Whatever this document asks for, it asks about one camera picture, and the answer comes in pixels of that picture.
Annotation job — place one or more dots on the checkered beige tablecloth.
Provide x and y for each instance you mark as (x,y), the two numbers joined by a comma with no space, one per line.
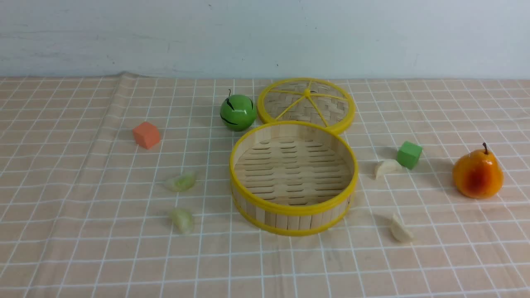
(85,214)

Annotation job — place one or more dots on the white dumpling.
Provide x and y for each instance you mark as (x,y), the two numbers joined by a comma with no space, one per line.
(387,166)
(399,231)

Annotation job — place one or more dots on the green dumpling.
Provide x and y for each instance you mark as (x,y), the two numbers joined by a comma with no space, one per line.
(183,220)
(181,182)

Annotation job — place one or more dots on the orange toy pear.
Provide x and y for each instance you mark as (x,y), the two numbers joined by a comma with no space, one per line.
(478,175)

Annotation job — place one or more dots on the woven bamboo steamer lid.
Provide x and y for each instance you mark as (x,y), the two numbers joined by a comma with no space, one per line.
(313,101)

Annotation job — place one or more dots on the yellow-rimmed bamboo steamer tray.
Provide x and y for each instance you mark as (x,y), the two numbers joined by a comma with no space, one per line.
(292,178)

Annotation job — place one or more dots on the green foam cube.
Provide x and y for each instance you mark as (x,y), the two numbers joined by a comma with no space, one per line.
(408,154)

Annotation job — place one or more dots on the green toy apple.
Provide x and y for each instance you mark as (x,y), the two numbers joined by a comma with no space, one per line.
(238,112)

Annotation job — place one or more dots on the orange foam cube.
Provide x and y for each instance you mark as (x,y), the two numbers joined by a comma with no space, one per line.
(146,135)

